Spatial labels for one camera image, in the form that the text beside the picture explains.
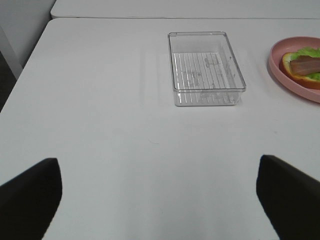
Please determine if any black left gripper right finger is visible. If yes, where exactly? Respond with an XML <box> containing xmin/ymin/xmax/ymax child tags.
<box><xmin>256</xmin><ymin>155</ymin><xmax>320</xmax><ymax>240</ymax></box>

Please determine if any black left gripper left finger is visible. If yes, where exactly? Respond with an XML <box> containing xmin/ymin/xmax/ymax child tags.
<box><xmin>0</xmin><ymin>158</ymin><xmax>62</xmax><ymax>240</ymax></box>

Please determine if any toast bread slice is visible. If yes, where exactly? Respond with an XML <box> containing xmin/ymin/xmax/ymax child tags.
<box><xmin>279</xmin><ymin>52</ymin><xmax>320</xmax><ymax>90</ymax></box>

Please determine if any brown bacon strip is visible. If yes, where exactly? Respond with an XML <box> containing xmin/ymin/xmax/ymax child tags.
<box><xmin>290</xmin><ymin>55</ymin><xmax>320</xmax><ymax>76</ymax></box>

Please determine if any green lettuce leaf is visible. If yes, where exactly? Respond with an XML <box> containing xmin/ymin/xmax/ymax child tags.
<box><xmin>289</xmin><ymin>47</ymin><xmax>320</xmax><ymax>81</ymax></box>

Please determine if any clear left plastic tray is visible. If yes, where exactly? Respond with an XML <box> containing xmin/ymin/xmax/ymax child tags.
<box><xmin>168</xmin><ymin>31</ymin><xmax>247</xmax><ymax>107</ymax></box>

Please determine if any pink round plate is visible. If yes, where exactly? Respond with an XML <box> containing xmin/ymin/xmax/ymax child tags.
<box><xmin>268</xmin><ymin>36</ymin><xmax>320</xmax><ymax>103</ymax></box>

